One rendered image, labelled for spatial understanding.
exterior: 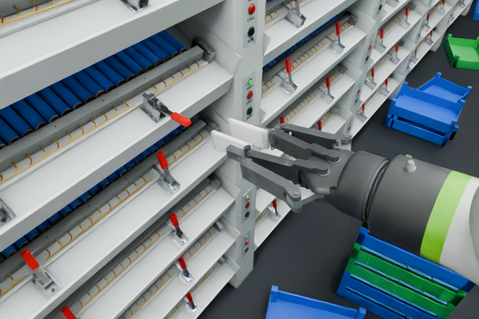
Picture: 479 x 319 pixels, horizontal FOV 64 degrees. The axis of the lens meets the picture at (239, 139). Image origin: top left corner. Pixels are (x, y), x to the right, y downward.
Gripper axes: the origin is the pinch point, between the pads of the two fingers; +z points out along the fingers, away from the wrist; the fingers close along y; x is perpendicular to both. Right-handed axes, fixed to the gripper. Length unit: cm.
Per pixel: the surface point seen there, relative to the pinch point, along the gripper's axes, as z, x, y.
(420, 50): 34, -75, 196
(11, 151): 21.6, 4.5, -21.5
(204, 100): 16.7, -3.1, 9.4
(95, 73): 26.5, 6.7, -4.0
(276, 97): 22.0, -19.0, 37.8
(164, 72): 20.8, 3.6, 5.2
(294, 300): 14, -89, 25
